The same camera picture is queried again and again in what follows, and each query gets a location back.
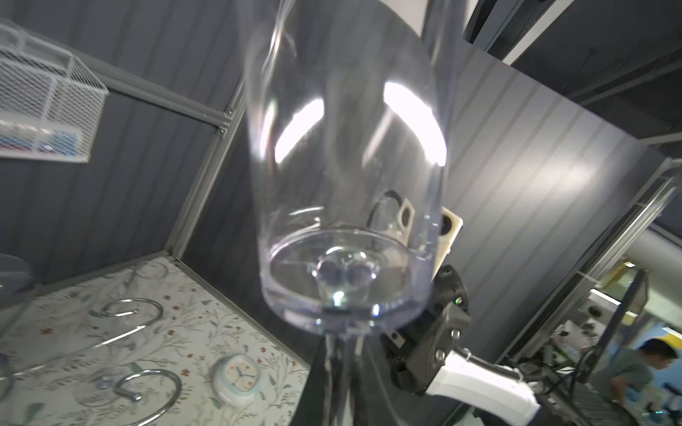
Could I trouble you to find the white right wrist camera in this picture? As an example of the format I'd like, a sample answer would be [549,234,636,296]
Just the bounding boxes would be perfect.
[375,191,465,278]

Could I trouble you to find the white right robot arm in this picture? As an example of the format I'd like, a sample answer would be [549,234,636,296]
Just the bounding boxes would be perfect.
[382,266,563,425]

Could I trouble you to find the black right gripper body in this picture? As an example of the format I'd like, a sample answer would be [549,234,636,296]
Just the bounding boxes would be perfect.
[383,266,471,394]

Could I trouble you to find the silver wine glass rack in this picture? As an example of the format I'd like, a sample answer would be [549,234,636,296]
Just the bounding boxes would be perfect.
[0,260,183,426]

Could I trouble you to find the items in white basket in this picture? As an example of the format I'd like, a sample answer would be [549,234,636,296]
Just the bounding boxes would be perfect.
[1,120,83,156]

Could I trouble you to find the clear flute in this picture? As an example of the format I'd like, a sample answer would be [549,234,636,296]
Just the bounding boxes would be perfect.
[237,1,448,425]
[1,254,37,324]

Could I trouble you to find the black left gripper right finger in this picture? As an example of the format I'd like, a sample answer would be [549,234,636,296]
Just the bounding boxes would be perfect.
[362,337,413,425]

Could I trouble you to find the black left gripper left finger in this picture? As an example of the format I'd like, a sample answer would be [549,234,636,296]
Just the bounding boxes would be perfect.
[289,338,327,426]

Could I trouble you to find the white wire mesh basket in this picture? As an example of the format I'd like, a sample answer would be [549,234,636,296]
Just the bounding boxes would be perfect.
[1,21,109,163]

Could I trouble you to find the white round tape roll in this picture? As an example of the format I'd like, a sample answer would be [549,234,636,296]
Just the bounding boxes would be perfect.
[211,353,262,408]

